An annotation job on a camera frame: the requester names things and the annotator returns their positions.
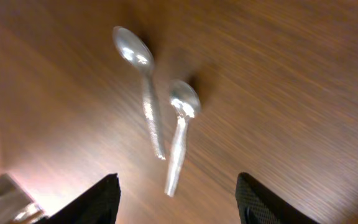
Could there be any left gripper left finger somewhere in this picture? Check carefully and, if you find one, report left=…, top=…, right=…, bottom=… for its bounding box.
left=36, top=174, right=121, bottom=224

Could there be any white plastic cutlery tray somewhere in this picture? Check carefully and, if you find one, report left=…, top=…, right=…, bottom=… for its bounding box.
left=0, top=174, right=46, bottom=224

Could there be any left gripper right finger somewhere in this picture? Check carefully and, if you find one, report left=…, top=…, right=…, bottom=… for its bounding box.
left=235, top=172, right=318, bottom=224

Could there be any small steel teaspoon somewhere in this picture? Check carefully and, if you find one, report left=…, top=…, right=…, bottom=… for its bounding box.
left=165, top=80, right=201, bottom=197
left=112, top=26, right=166, bottom=160

